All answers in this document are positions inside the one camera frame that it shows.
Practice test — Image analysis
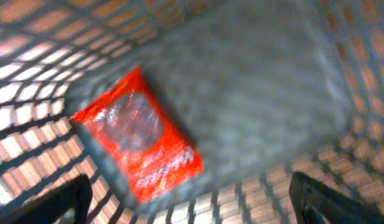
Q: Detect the red snack bag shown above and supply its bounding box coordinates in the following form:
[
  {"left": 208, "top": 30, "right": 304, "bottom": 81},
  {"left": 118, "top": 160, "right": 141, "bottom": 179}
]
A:
[{"left": 71, "top": 67, "right": 204, "bottom": 203}]

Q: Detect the grey plastic mesh basket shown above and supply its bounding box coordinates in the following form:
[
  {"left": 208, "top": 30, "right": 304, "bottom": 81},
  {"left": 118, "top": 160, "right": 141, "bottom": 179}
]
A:
[{"left": 0, "top": 1, "right": 384, "bottom": 223}]

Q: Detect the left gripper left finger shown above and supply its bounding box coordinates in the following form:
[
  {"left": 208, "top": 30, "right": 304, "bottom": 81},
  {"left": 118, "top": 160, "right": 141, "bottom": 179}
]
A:
[{"left": 0, "top": 174, "right": 92, "bottom": 224}]

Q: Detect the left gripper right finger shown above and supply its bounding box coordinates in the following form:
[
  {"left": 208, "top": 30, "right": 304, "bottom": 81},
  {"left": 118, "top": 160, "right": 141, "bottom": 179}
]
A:
[{"left": 289, "top": 172, "right": 384, "bottom": 223}]

